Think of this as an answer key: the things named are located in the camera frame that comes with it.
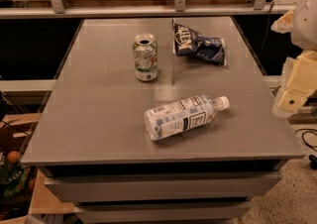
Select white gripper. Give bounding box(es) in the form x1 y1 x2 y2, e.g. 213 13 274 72
270 0 317 118

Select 7up soda can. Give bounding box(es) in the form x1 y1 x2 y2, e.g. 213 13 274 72
133 33 159 81

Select dark blue chip bag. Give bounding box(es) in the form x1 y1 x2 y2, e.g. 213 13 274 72
172 21 227 66

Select clear plastic water bottle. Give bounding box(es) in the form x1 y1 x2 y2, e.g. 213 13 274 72
144 95 230 141

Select grey drawer cabinet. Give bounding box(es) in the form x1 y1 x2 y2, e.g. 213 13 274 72
45 171 281 224

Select orange fruit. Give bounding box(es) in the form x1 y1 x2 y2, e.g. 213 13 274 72
7 151 20 164

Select green snack package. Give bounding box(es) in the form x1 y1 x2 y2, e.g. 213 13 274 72
0 161 30 202

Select black cable on floor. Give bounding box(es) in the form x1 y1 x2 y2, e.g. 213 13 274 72
294 128 317 170

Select metal shelf rail frame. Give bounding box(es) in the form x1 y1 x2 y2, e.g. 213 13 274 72
0 0 298 19

